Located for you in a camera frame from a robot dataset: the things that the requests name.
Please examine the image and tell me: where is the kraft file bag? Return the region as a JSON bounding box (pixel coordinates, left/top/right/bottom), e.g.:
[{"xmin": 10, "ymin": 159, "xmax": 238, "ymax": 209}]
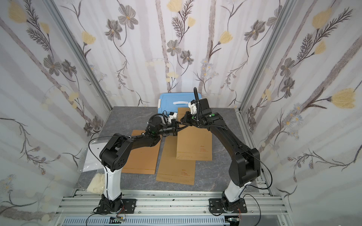
[
  {"xmin": 122, "ymin": 141, "xmax": 161, "ymax": 175},
  {"xmin": 156, "ymin": 136, "xmax": 196, "ymax": 185},
  {"xmin": 176, "ymin": 107, "xmax": 213, "ymax": 162}
]

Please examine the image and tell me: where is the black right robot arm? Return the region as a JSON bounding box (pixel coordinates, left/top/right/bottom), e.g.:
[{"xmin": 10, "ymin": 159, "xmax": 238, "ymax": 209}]
[{"xmin": 181, "ymin": 97, "xmax": 261, "ymax": 212}]

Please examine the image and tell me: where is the clear plastic bag white card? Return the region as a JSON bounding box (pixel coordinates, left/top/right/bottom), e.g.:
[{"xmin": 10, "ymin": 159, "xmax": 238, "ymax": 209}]
[{"xmin": 78, "ymin": 140, "xmax": 107, "ymax": 173}]

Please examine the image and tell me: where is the blue lidded storage box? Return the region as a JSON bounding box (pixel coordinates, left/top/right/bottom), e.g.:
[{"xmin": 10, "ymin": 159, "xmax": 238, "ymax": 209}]
[{"xmin": 157, "ymin": 92, "xmax": 195, "ymax": 114}]

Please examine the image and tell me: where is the crumpled white foam piece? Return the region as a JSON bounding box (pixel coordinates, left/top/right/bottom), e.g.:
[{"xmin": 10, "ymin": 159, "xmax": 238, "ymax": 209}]
[{"xmin": 86, "ymin": 173, "xmax": 106, "ymax": 195}]

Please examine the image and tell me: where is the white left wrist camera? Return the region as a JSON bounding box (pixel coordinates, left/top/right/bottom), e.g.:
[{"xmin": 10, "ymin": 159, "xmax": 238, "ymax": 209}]
[{"xmin": 167, "ymin": 112, "xmax": 178, "ymax": 124}]

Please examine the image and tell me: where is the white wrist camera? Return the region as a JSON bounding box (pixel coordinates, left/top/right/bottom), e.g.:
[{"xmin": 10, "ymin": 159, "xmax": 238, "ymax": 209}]
[
  {"xmin": 167, "ymin": 112, "xmax": 178, "ymax": 124},
  {"xmin": 188, "ymin": 100, "xmax": 198, "ymax": 115}
]

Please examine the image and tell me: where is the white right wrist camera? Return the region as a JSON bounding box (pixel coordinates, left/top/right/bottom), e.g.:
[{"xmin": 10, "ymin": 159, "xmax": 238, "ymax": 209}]
[{"xmin": 188, "ymin": 100, "xmax": 198, "ymax": 115}]

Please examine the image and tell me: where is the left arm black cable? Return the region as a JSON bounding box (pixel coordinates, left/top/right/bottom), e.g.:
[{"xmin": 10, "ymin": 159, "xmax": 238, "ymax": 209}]
[{"xmin": 88, "ymin": 136, "xmax": 114, "ymax": 167}]

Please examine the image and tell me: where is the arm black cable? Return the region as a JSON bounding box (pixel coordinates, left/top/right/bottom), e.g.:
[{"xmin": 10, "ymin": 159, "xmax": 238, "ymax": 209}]
[
  {"xmin": 243, "ymin": 158, "xmax": 274, "ymax": 226},
  {"xmin": 88, "ymin": 136, "xmax": 114, "ymax": 167}
]

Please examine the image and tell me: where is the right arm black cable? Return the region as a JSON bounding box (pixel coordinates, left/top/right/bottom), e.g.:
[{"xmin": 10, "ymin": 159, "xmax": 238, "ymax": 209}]
[{"xmin": 243, "ymin": 158, "xmax": 274, "ymax": 226}]

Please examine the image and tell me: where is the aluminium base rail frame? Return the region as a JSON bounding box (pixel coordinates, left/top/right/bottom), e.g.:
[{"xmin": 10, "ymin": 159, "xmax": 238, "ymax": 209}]
[{"xmin": 50, "ymin": 189, "xmax": 292, "ymax": 226}]

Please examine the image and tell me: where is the white slotted cable duct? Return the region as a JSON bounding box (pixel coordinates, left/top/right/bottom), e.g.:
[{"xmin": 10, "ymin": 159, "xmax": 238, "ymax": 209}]
[{"xmin": 60, "ymin": 216, "xmax": 230, "ymax": 226}]

